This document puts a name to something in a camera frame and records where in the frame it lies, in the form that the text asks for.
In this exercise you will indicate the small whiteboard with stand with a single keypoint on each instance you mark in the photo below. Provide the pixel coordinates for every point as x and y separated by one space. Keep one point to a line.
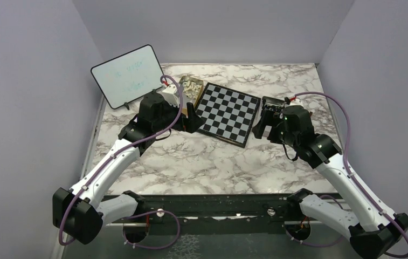
128 77

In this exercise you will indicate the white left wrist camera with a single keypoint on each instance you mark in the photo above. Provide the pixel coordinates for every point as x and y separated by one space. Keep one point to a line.
171 96

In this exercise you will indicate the pile of white chess pieces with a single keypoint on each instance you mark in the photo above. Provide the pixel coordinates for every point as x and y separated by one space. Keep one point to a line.
192 88

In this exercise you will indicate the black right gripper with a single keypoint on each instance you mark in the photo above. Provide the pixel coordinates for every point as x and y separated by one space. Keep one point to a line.
271 117

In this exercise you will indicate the black and silver chessboard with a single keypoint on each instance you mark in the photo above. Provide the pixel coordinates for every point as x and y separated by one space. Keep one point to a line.
229 114

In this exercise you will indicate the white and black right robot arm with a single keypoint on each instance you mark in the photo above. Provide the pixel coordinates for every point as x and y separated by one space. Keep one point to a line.
370 226

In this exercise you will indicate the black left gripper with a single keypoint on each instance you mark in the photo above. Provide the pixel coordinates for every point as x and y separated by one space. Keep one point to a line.
191 123

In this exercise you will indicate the black mounting rail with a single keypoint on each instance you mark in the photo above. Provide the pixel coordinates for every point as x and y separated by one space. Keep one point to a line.
215 214

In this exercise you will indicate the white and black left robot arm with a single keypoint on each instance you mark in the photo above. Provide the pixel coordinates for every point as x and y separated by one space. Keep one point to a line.
80 211

